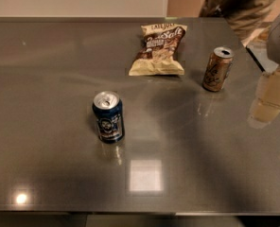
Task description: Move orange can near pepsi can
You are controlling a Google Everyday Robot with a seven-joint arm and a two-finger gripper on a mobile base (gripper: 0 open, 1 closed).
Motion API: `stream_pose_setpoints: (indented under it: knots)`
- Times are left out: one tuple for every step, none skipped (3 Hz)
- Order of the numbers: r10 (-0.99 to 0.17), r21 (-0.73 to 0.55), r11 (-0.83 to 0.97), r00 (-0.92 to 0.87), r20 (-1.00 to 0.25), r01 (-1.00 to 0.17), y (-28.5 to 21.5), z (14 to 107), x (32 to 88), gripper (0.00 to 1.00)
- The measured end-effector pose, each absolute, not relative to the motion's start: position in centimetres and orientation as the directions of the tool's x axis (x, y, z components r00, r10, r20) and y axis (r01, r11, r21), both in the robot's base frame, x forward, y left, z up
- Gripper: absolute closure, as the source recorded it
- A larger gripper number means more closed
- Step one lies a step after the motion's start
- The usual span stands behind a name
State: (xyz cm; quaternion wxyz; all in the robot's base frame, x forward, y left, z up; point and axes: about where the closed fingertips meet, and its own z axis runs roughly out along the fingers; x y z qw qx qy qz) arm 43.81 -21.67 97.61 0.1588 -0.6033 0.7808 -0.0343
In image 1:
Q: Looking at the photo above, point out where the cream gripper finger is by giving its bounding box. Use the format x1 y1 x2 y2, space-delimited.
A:
248 66 280 129

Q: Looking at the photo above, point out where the orange soda can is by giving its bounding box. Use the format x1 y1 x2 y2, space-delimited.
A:
202 46 234 92

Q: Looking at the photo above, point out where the blue pepsi can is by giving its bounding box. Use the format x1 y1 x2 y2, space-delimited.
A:
92 91 125 144

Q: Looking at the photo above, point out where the dark side table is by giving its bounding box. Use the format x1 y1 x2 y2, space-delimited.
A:
247 41 280 73

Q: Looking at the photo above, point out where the person in khaki clothes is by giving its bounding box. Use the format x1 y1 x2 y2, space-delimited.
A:
199 0 276 43

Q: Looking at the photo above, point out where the beige brown chip bag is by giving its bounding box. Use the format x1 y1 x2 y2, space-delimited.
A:
129 23 187 76

